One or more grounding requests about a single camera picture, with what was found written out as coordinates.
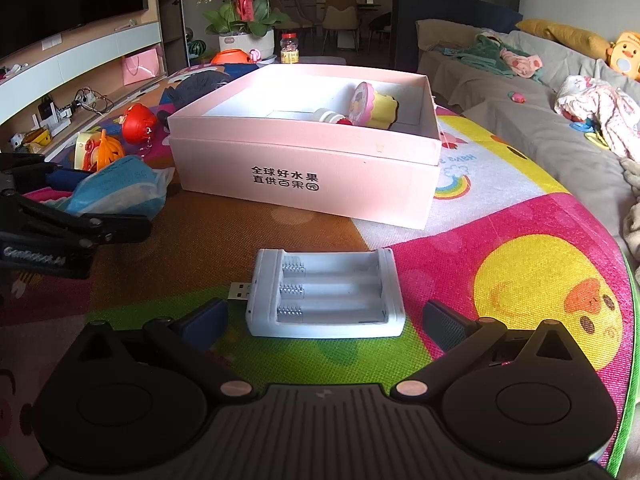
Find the round white and red toy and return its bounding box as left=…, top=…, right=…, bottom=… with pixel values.
left=73, top=130, right=103, bottom=171

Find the clear jar with red lid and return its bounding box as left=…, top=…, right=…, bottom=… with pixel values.
left=280, top=33, right=300, bottom=65

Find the white storage box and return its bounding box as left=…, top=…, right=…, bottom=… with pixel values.
left=166, top=63, right=443, bottom=231

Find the white patterned garment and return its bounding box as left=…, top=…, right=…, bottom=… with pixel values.
left=554, top=75, right=640, bottom=159

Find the dark blue cloth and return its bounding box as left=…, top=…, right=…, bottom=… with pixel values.
left=160, top=71, right=234, bottom=126

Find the white battery charger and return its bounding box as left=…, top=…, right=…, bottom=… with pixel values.
left=227, top=247, right=407, bottom=339

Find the yellow duck plush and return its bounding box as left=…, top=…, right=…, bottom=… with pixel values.
left=606, top=31, right=640, bottom=83

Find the orange plastic toy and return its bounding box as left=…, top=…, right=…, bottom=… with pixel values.
left=95, top=129, right=126, bottom=171

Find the yellow cushion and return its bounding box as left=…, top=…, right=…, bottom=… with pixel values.
left=547, top=25, right=614, bottom=61
left=515, top=18, right=559, bottom=44

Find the orange round toy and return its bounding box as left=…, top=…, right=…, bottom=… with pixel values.
left=210, top=49, right=254, bottom=66

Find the small white bottle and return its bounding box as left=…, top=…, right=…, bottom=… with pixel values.
left=307, top=107, right=354, bottom=126

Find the red plastic toy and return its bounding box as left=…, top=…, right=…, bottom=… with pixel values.
left=121, top=103, right=159, bottom=144

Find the green garment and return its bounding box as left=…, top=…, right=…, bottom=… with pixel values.
left=452, top=32, right=509, bottom=74

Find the blue plastic bag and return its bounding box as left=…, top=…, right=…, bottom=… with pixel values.
left=55, top=155, right=176, bottom=221

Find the television cabinet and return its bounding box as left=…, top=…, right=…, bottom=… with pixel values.
left=0, top=20, right=174, bottom=161

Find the colourful play mat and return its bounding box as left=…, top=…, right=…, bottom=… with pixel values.
left=0, top=60, right=640, bottom=480

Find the pink paper bag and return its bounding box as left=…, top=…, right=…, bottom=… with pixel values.
left=122, top=49, right=162, bottom=86

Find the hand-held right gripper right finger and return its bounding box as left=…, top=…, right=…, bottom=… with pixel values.
left=390, top=300, right=586, bottom=404

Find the power strip with cables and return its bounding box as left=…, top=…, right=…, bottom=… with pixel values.
left=59, top=87, right=109, bottom=116

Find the beige blanket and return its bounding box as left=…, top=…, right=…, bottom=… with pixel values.
left=620, top=155, right=640, bottom=257

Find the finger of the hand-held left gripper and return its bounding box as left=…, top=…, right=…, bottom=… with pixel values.
left=0, top=152, right=97, bottom=194
left=0, top=192, right=154, bottom=248

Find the pink garment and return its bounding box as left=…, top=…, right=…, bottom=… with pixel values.
left=500, top=49, right=544, bottom=79

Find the potted pink orchid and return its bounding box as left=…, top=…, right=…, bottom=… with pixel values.
left=198, top=0, right=291, bottom=56

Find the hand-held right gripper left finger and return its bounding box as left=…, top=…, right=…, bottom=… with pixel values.
left=65, top=297, right=256, bottom=404

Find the yellow cupcake toy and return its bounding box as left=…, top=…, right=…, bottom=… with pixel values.
left=348, top=81, right=399, bottom=129

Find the dining chair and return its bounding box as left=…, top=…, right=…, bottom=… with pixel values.
left=322, top=5, right=361, bottom=51

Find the grey sofa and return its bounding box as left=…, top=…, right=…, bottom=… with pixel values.
left=416, top=17, right=640, bottom=262

